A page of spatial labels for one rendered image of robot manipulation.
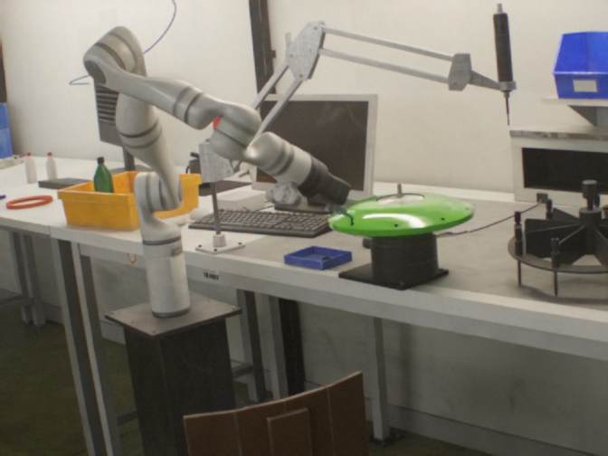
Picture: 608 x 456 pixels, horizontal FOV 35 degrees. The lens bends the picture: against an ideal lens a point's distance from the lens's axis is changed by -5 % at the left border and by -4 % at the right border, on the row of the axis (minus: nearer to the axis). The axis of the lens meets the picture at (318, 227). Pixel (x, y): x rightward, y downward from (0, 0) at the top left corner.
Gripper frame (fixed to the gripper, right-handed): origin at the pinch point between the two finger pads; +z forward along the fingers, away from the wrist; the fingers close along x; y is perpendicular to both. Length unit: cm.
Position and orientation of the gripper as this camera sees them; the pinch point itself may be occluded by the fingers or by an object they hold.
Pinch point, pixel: (352, 218)
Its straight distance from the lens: 207.6
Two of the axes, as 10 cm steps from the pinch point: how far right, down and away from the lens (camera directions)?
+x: -6.6, -1.1, 7.4
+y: 3.5, -9.2, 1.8
